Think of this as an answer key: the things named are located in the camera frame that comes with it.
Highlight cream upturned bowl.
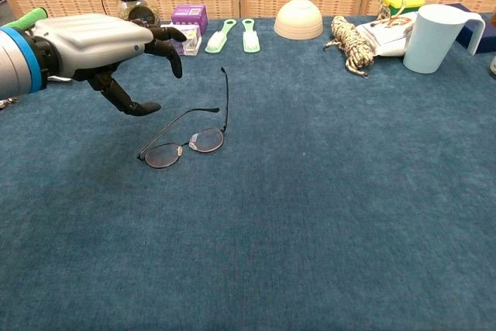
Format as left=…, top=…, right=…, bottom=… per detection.
left=273, top=0, right=324, bottom=41

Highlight white printed plastic bag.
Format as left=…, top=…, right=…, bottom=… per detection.
left=355, top=12, right=419, bottom=57

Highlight green microfiber cloth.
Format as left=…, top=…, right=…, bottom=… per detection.
left=5, top=7, right=49, bottom=32

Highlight yellow green lidded box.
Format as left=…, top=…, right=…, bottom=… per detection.
left=377, top=0, right=426, bottom=21

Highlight coiled braided rope bundle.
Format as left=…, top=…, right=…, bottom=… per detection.
left=322, top=15, right=375, bottom=78

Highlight dark blue rectangular box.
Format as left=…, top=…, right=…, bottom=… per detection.
left=445, top=2, right=496, bottom=55

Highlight thin metal frame eyeglasses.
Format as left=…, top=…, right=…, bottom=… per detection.
left=136, top=66, right=230, bottom=170

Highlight pale blue plastic pitcher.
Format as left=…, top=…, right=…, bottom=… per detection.
left=402, top=3, right=487, bottom=74

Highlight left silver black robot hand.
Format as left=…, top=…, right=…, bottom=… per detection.
left=29, top=12, right=188, bottom=117

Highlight purple cardboard box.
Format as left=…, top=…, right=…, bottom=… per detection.
left=170, top=4, right=208, bottom=36

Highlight glass jar with black lid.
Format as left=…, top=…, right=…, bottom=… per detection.
left=116, top=0, right=161, bottom=28

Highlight mint green scrub brush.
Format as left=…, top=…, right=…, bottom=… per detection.
left=204, top=19, right=238, bottom=55
left=241, top=18, right=261, bottom=54

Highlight white carton with purple print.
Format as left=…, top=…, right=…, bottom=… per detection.
left=160, top=23, right=203, bottom=57

